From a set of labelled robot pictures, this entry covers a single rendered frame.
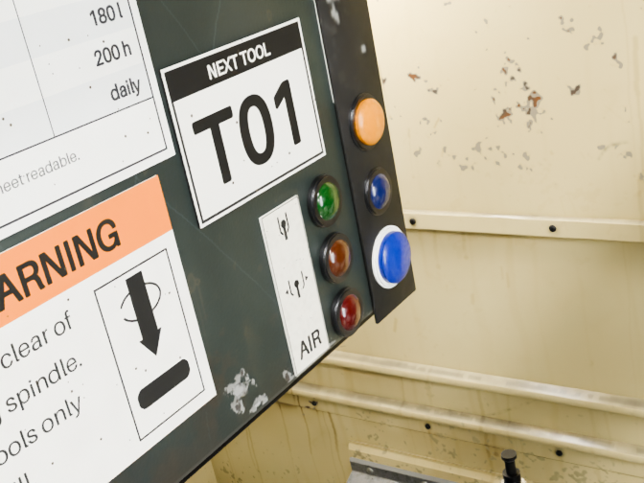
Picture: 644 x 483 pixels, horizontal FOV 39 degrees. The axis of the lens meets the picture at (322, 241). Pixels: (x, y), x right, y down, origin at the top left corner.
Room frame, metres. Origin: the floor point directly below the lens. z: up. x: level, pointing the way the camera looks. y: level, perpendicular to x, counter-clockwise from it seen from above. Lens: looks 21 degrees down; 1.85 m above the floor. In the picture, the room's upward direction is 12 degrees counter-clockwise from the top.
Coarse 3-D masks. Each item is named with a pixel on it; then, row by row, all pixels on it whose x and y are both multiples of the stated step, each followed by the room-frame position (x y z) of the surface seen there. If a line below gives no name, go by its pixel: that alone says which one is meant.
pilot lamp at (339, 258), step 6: (342, 240) 0.45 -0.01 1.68; (336, 246) 0.44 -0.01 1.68; (342, 246) 0.44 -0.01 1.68; (348, 246) 0.45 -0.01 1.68; (330, 252) 0.44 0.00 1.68; (336, 252) 0.44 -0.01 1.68; (342, 252) 0.44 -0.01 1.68; (348, 252) 0.45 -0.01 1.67; (330, 258) 0.44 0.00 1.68; (336, 258) 0.44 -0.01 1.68; (342, 258) 0.44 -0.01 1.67; (348, 258) 0.45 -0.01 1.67; (330, 264) 0.44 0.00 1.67; (336, 264) 0.44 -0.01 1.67; (342, 264) 0.44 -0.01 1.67; (348, 264) 0.45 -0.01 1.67; (336, 270) 0.44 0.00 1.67; (342, 270) 0.44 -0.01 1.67; (336, 276) 0.44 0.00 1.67
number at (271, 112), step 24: (288, 72) 0.44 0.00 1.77; (240, 96) 0.41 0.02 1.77; (264, 96) 0.42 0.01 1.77; (288, 96) 0.44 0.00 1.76; (240, 120) 0.41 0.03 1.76; (264, 120) 0.42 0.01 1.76; (288, 120) 0.43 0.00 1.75; (264, 144) 0.42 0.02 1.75; (288, 144) 0.43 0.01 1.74; (312, 144) 0.45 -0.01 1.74; (264, 168) 0.42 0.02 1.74
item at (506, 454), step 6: (504, 450) 0.74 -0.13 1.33; (510, 450) 0.73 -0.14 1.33; (504, 456) 0.73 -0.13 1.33; (510, 456) 0.72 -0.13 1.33; (516, 456) 0.72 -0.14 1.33; (504, 462) 0.73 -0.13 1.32; (510, 462) 0.72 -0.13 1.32; (510, 468) 0.72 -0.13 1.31; (516, 468) 0.73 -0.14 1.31; (504, 474) 0.73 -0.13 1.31; (510, 474) 0.73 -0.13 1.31; (516, 474) 0.72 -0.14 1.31; (504, 480) 0.73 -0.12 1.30; (510, 480) 0.72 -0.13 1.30; (516, 480) 0.72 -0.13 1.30
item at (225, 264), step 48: (144, 0) 0.38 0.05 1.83; (192, 0) 0.40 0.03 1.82; (240, 0) 0.42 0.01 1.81; (288, 0) 0.45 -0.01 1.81; (192, 48) 0.40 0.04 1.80; (336, 144) 0.46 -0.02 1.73; (288, 192) 0.43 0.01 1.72; (0, 240) 0.31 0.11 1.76; (192, 240) 0.37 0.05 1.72; (240, 240) 0.40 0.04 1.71; (192, 288) 0.37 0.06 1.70; (240, 288) 0.39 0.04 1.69; (336, 288) 0.45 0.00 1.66; (240, 336) 0.38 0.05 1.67; (336, 336) 0.44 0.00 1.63; (240, 384) 0.38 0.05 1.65; (288, 384) 0.41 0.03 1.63; (192, 432) 0.35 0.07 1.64; (240, 432) 0.38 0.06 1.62; (144, 480) 0.33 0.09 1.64
